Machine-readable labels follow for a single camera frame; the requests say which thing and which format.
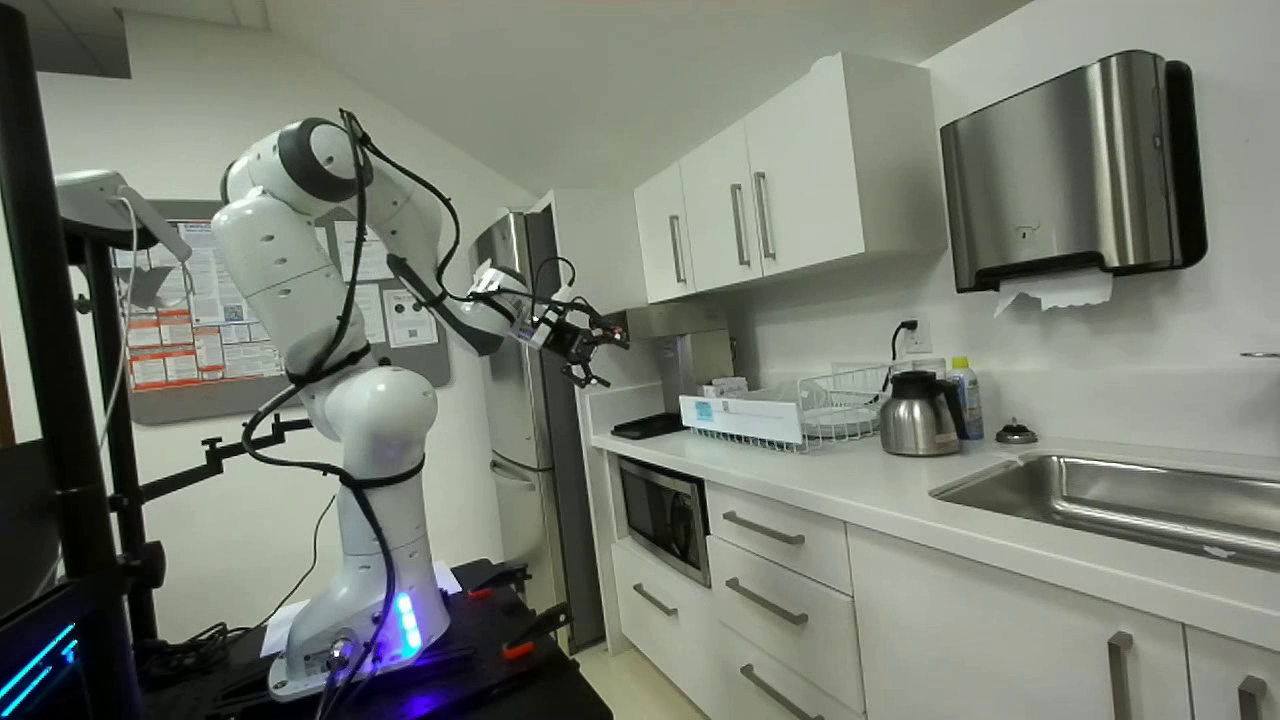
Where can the grey bulletin board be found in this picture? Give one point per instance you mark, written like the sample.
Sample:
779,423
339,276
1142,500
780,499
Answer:
187,407

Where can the black stand frame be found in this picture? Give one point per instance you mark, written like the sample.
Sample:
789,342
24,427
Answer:
41,335

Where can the black monitor blue lines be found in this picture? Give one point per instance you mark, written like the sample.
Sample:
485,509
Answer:
41,665

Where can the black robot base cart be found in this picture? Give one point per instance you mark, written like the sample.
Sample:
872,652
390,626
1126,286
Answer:
505,682

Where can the white box blue label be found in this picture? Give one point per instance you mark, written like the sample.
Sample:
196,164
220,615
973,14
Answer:
743,419

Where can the steel paper towel dispenser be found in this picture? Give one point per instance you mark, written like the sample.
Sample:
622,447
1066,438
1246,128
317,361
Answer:
1054,173

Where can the wide white cabinet door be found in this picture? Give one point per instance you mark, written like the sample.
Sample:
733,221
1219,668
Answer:
987,640

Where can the blue yellow carton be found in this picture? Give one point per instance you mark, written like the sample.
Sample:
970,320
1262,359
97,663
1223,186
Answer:
970,402

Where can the grey angled metal plate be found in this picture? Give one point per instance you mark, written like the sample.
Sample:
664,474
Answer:
102,201

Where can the white paper towel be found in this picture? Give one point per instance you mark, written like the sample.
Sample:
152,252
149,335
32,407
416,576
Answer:
1063,291

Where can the stainless steel refrigerator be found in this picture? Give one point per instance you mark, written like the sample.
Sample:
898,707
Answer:
523,453

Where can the flat black countertop item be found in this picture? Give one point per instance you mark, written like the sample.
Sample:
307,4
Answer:
644,427

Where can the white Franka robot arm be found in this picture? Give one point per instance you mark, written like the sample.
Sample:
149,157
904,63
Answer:
384,427

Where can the white upper cabinet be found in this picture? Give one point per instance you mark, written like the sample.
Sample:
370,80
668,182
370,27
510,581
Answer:
902,163

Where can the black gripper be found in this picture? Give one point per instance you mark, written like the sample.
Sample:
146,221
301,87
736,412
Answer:
574,336

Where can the stainless steel kettle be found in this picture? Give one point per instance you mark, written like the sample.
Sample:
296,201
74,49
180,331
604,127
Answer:
922,423

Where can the white upper cabinet door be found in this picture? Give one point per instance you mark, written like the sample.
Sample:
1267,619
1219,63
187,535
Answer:
652,240
711,215
817,164

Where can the stainless steel sink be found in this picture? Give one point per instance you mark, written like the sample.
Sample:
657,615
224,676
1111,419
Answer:
1135,500

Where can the white base cabinet door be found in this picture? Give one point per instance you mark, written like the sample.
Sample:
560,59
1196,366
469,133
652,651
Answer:
1223,684

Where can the black built-in microwave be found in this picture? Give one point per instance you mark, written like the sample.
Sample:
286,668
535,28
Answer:
664,512

